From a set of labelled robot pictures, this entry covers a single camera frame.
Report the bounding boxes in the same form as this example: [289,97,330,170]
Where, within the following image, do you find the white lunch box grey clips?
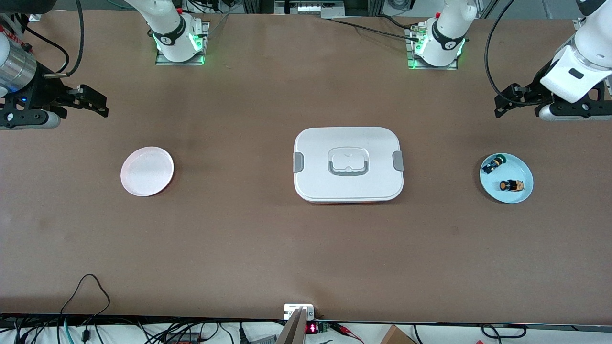
[293,127,405,204]

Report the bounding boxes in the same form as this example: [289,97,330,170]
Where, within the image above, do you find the brown cardboard box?
[380,325,417,344]

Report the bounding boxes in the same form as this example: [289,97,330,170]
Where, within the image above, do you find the light blue round plate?
[480,153,534,204]

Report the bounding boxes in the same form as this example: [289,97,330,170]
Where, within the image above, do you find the pink round plate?
[120,146,175,197]

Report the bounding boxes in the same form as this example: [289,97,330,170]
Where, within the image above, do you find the small white mounted device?
[284,303,316,321]

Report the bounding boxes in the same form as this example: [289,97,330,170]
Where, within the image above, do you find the aluminium profile bar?
[274,308,309,344]

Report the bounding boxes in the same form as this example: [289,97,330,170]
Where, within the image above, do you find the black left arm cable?
[484,0,538,95]

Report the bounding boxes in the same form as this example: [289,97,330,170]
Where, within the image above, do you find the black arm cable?
[484,0,538,95]
[23,0,85,78]

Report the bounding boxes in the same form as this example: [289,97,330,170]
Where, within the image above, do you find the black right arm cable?
[23,0,85,78]

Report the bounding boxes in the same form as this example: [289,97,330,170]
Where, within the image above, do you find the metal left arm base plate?
[405,26,459,71]

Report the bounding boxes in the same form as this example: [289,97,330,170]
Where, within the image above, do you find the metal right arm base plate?
[155,21,210,66]

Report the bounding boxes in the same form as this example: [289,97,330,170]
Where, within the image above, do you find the black cable across table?
[329,17,422,43]

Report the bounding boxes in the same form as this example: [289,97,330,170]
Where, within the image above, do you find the looped thin black cable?
[59,273,112,331]

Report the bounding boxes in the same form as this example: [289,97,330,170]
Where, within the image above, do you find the aluminium frame rack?
[241,0,384,20]

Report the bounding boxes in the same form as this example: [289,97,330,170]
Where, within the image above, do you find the black cable loop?
[480,323,527,339]

